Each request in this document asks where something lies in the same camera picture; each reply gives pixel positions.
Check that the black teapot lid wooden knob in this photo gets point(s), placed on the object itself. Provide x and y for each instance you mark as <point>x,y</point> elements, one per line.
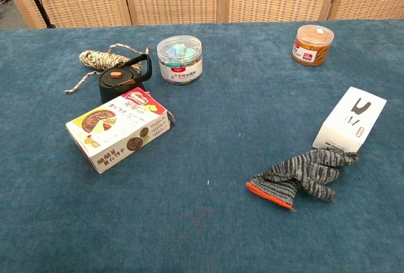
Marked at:
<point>115,77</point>

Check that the black cast iron teapot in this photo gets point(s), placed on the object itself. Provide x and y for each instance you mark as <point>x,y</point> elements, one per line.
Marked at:
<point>139,71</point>

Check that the clear jar of binder clips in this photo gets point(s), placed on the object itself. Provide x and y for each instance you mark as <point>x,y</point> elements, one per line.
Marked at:
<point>180,61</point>

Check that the blue table cloth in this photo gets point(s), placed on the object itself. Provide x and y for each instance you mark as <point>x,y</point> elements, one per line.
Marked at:
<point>202,191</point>

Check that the cookie box with red logo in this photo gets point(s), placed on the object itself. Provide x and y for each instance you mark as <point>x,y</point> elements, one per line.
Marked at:
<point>120,127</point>

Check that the grey striped work glove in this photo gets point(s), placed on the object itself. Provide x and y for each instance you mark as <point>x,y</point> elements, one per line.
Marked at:
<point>303,175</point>

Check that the clear jar of rubber bands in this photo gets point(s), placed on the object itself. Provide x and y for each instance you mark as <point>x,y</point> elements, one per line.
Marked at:
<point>312,45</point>

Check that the white box with black print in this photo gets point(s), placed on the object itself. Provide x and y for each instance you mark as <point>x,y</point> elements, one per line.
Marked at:
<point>350,121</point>

